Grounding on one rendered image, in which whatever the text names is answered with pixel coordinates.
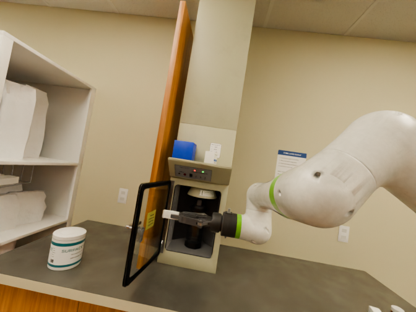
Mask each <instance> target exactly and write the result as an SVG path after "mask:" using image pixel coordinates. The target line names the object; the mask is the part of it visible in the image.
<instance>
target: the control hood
mask: <svg viewBox="0 0 416 312"><path fill-rule="evenodd" d="M168 165H169V172H170V176H174V177H178V178H185V177H180V176H175V165H182V166H187V167H194V168H202V169H206V170H212V176H211V181H204V180H197V181H204V182H208V183H216V184H223V185H227V186H228V185H229V182H230V177H231V173H232V168H233V167H230V166H225V165H217V164H213V163H205V162H197V161H192V160H185V159H180V158H173V157H169V158H168ZM185 179H189V180H196V179H192V178H185Z"/></svg>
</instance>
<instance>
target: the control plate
mask: <svg viewBox="0 0 416 312"><path fill-rule="evenodd" d="M194 170H195V171H194ZM202 171H203V172H202ZM178 173H180V174H178ZM184 173H185V174H186V176H184ZM189 174H193V177H189ZM196 175H197V177H196ZM175 176H180V177H185V178H192V179H196V180H204V181H211V176H212V170H206V169H202V168H194V167H187V166H182V165H175ZM200 176H202V177H201V178H200ZM205 177H206V178H205Z"/></svg>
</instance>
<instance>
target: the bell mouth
mask: <svg viewBox="0 0 416 312"><path fill-rule="evenodd" d="M188 194H189V195H190V196H194V197H199V198H204V199H216V198H217V196H216V193H215V191H214V190H209V189H202V188H195V187H191V188H190V190H189V191H188Z"/></svg>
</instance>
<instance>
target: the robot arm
mask: <svg viewBox="0 0 416 312"><path fill-rule="evenodd" d="M379 187H383V188H384V189H386V190H387V191H389V192H390V193H391V194H392V195H393V196H395V197H396V198H398V200H400V201H401V202H403V203H404V204H405V205H406V206H407V207H408V208H410V209H411V210H412V211H414V212H415V213H416V119H415V118H414V117H412V116H410V115H408V114H405V113H402V112H399V111H389V110H384V111H375V112H372V113H368V114H366V115H363V116H361V117H359V118H358V119H356V120H355V121H354V122H352V123H351V124H350V125H349V126H348V127H347V128H346V129H345V130H344V131H343V132H342V133H341V134H340V135H339V136H338V137H337V138H336V139H334V140H333V141H332V142H331V143H330V144H329V145H328V146H326V147H325V148H324V149H323V150H322V151H320V152H319V153H317V154H316V155H314V156H313V157H311V158H310V159H308V160H307V161H305V162H304V163H302V164H301V165H299V166H297V167H294V168H292V169H290V170H288V171H285V172H283V173H282V174H280V175H279V176H277V177H275V178H274V179H273V180H271V181H268V182H266V183H255V184H252V185H251V186H250V187H249V188H248V191H247V194H246V212H245V214H243V215H241V214H234V213H232V212H230V208H228V211H225V212H223V215H222V214H221V213H217V212H213V213H212V217H211V216H208V215H206V214H205V213H195V212H185V211H184V212H177V211H172V210H165V209H164V210H163V214H162V218H166V219H173V220H179V222H181V223H185V224H188V225H193V226H195V227H199V228H202V227H210V231H211V232H216V233H219V232H220V235H221V236H224V237H225V238H226V237H230V238H237V239H241V240H245V241H248V242H250V243H253V244H256V245H261V244H264V243H266V242H267V241H268V240H269V238H270V237H271V234H272V210H273V211H274V212H276V213H278V214H279V215H281V216H282V217H284V218H286V219H290V220H295V221H297V222H300V223H303V224H306V225H310V226H312V227H317V228H334V227H338V226H340V225H343V224H344V223H346V222H348V221H349V220H350V219H351V218H352V217H353V216H354V215H355V214H356V213H357V211H358V210H359V209H360V208H361V206H362V205H363V204H364V203H365V202H366V201H367V199H368V198H369V197H370V196H371V195H372V194H373V193H374V192H375V191H376V190H377V189H378V188H379Z"/></svg>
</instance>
